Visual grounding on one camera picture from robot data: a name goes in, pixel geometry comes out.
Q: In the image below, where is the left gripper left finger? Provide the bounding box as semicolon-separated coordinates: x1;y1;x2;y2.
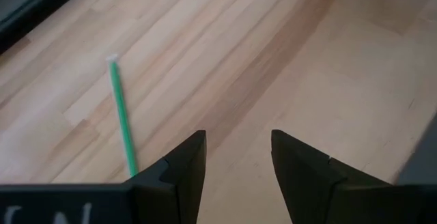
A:
124;130;208;224

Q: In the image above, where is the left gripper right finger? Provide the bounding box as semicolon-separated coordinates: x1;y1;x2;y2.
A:
270;129;393;224

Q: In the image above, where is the green plastic stick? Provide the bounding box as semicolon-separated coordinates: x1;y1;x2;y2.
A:
105;53;139;178

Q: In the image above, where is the black aluminium frame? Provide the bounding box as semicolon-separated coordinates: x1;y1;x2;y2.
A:
0;0;96;55

